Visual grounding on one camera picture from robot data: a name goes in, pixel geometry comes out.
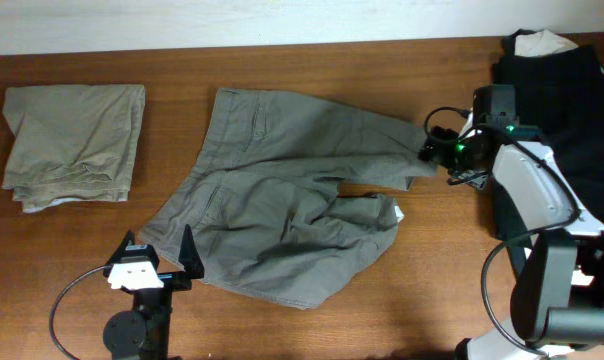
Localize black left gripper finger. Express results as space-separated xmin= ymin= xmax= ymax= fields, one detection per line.
xmin=106 ymin=230 xmax=135 ymax=265
xmin=178 ymin=224 xmax=205 ymax=279

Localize grey shorts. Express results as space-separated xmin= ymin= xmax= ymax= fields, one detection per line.
xmin=140 ymin=88 xmax=436 ymax=309

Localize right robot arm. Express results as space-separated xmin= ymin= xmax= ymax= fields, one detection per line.
xmin=419 ymin=85 xmax=604 ymax=359

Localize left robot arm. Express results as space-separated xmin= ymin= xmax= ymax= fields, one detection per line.
xmin=103 ymin=226 xmax=205 ymax=360

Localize folded khaki shorts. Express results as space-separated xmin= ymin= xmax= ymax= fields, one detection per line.
xmin=2 ymin=84 xmax=146 ymax=213

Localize black garment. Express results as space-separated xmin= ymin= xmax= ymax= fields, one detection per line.
xmin=493 ymin=30 xmax=604 ymax=224

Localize cream garment under pile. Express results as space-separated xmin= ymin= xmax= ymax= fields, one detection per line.
xmin=514 ymin=30 xmax=578 ymax=58

